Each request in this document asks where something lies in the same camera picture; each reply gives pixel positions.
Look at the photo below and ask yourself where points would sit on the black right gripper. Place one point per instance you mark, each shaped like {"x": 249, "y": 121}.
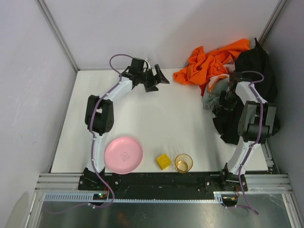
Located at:
{"x": 223, "y": 111}

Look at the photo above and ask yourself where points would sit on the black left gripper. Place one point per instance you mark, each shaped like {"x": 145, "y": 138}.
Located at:
{"x": 151, "y": 79}

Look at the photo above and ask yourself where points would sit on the grey light blue cloth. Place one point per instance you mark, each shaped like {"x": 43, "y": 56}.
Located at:
{"x": 213, "y": 89}

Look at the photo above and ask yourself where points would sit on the black cloth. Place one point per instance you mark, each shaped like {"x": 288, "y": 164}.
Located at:
{"x": 256, "y": 66}

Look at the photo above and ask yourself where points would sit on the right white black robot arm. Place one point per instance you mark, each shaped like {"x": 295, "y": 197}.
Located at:
{"x": 254, "y": 127}

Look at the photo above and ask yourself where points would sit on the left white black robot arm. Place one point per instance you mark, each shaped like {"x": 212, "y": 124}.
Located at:
{"x": 99, "y": 115}

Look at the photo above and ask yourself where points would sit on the red cloth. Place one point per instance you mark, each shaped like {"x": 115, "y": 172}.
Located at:
{"x": 202, "y": 88}

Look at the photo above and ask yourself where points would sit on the orange cloth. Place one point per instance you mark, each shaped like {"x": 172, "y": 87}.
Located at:
{"x": 202, "y": 66}

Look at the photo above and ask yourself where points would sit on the amber transparent plastic cup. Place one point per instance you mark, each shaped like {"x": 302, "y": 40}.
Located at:
{"x": 183, "y": 163}

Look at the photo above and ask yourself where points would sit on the yellow cube block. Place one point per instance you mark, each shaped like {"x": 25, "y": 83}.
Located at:
{"x": 163, "y": 161}

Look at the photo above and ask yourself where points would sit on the pink round plate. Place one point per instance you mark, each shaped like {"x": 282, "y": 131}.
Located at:
{"x": 123, "y": 155}

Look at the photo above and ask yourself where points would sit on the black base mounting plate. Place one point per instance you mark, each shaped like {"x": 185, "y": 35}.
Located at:
{"x": 165, "y": 192}

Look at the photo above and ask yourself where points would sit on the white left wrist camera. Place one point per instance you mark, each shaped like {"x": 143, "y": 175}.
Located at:
{"x": 148, "y": 66}

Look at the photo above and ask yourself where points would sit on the aluminium front frame rail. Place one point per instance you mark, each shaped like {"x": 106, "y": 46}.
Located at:
{"x": 255, "y": 183}

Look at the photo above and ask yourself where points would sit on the grey slotted cable duct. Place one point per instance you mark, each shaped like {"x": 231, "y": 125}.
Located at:
{"x": 97, "y": 197}

